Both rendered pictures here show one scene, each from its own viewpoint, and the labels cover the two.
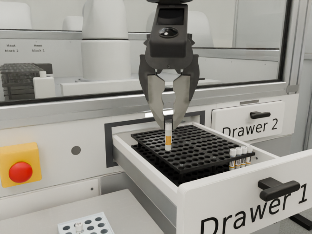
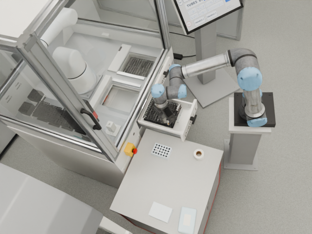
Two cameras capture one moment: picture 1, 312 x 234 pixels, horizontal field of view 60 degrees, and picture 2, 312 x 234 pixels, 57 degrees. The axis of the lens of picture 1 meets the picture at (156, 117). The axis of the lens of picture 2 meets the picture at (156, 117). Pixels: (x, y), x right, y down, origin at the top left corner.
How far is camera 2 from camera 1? 1.59 m
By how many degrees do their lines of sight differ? 47
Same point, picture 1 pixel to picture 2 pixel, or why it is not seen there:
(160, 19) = (167, 114)
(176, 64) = not seen: hidden behind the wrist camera
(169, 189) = (174, 132)
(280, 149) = not seen: hidden behind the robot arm
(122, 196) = (148, 132)
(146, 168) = (163, 129)
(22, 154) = (132, 147)
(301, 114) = not seen: outside the picture
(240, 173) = (187, 122)
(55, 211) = (139, 150)
